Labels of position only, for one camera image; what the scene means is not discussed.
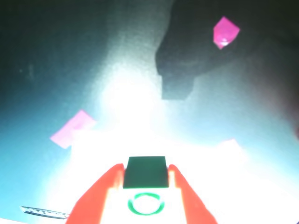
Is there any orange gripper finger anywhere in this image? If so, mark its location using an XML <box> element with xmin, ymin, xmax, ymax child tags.
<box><xmin>65</xmin><ymin>163</ymin><xmax>125</xmax><ymax>224</ymax></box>
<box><xmin>168</xmin><ymin>164</ymin><xmax>218</xmax><ymax>224</ymax></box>

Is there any green cube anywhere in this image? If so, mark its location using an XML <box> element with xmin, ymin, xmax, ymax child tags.
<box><xmin>122</xmin><ymin>155</ymin><xmax>170</xmax><ymax>217</ymax></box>

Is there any black and white sticker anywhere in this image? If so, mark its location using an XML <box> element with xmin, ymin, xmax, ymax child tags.
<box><xmin>20</xmin><ymin>206</ymin><xmax>71</xmax><ymax>220</ymax></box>

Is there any pink tape strip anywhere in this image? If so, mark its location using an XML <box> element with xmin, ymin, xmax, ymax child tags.
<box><xmin>50</xmin><ymin>109</ymin><xmax>98</xmax><ymax>150</ymax></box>

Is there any pink block top right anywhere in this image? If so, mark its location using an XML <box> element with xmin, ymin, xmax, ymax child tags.
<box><xmin>213</xmin><ymin>15</ymin><xmax>241</xmax><ymax>50</ymax></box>

